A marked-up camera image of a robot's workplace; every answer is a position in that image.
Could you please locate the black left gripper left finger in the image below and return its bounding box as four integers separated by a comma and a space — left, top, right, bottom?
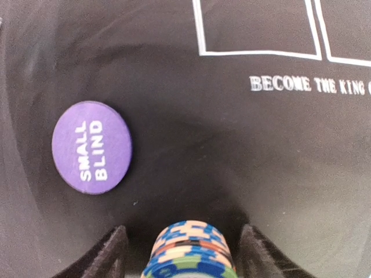
55, 225, 128, 278

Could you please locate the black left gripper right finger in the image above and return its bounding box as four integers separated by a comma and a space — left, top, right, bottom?
239, 224, 314, 277

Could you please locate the stack of poker chips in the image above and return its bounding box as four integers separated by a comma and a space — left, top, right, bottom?
141, 220, 238, 278

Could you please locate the purple small blind button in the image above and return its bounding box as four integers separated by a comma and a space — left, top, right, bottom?
52, 101, 133, 195

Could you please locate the black poker mat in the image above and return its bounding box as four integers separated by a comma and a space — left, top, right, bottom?
1, 1, 370, 277

